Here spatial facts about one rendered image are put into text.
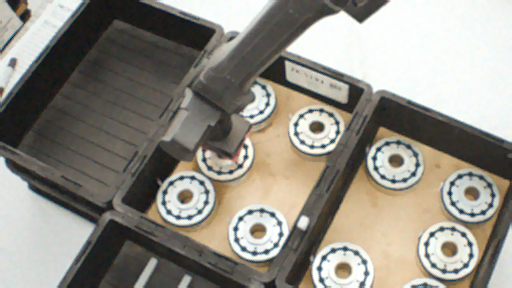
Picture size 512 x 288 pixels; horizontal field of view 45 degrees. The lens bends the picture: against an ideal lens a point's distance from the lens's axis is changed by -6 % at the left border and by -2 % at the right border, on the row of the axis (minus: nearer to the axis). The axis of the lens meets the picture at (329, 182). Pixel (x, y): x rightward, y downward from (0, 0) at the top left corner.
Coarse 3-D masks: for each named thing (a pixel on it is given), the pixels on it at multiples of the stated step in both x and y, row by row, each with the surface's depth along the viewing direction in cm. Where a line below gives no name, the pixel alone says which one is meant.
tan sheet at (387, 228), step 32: (384, 128) 118; (448, 160) 116; (352, 192) 113; (416, 192) 113; (352, 224) 110; (384, 224) 110; (416, 224) 110; (384, 256) 108; (448, 256) 108; (480, 256) 108
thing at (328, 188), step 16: (384, 96) 110; (400, 96) 110; (368, 112) 108; (432, 112) 108; (464, 128) 107; (352, 144) 105; (496, 144) 106; (336, 176) 104; (320, 208) 101; (304, 240) 98; (496, 240) 99; (288, 256) 97; (496, 256) 97; (288, 272) 96
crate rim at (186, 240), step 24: (216, 48) 113; (336, 72) 112; (168, 120) 107; (336, 144) 105; (120, 192) 101; (312, 192) 102; (144, 216) 99; (192, 240) 98; (288, 240) 100; (240, 264) 96
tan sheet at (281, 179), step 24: (288, 96) 121; (288, 120) 119; (264, 144) 117; (288, 144) 117; (192, 168) 114; (264, 168) 114; (288, 168) 115; (312, 168) 115; (216, 192) 112; (240, 192) 112; (264, 192) 112; (288, 192) 113; (216, 216) 110; (288, 216) 111; (216, 240) 109
